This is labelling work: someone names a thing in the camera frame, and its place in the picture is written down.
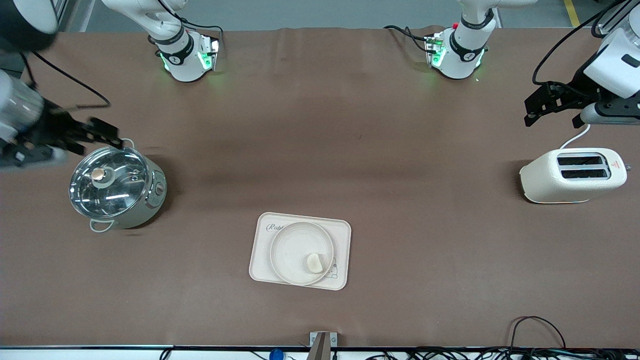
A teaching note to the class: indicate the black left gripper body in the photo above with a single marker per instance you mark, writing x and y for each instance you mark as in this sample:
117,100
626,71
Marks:
580,91

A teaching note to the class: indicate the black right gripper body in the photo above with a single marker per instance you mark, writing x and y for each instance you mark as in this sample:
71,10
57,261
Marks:
51,126

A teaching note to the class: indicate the round beige plate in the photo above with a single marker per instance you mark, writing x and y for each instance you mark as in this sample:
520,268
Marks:
292,250

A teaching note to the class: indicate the small pale bun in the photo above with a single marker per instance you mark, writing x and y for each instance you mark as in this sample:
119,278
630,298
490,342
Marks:
315,263

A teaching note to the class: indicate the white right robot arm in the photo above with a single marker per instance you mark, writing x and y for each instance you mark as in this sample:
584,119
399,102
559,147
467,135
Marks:
182,55

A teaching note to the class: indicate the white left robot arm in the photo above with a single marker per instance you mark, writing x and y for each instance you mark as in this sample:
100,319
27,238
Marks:
462,55

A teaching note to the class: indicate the glass pot lid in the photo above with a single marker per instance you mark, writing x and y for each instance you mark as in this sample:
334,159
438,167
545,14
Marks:
117,192

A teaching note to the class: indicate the cream two-slot toaster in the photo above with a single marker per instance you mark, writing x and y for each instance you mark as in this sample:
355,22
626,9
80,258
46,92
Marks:
570,186

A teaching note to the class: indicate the pale green electric cooking pot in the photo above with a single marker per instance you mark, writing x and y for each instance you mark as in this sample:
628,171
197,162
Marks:
150,202

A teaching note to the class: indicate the beige rabbit print tray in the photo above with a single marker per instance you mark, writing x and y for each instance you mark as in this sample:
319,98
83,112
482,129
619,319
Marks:
262,250

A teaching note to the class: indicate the brown table mat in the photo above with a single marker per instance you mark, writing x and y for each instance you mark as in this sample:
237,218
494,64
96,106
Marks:
320,125

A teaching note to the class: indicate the small blue round object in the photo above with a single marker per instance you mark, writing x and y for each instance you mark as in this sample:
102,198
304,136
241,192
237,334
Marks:
276,355

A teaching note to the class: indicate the aluminium frame profile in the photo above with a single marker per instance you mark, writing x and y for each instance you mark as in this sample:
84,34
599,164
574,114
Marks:
615,20
61,12

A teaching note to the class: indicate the grey metal mount bracket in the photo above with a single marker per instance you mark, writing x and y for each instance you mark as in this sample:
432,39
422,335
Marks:
323,345

